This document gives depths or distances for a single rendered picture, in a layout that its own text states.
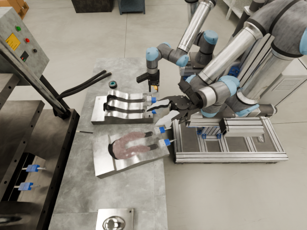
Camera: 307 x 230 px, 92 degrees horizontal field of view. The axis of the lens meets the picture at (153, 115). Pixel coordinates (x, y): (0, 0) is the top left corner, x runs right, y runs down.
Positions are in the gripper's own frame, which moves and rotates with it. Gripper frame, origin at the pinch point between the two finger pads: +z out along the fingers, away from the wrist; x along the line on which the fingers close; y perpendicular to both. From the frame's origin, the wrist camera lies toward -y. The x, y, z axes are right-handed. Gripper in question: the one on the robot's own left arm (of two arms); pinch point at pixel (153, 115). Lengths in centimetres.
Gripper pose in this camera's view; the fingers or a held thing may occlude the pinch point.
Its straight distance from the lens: 51.5
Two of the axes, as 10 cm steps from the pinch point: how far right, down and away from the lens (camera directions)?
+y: 0.6, 6.3, 7.7
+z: -9.0, 3.7, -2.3
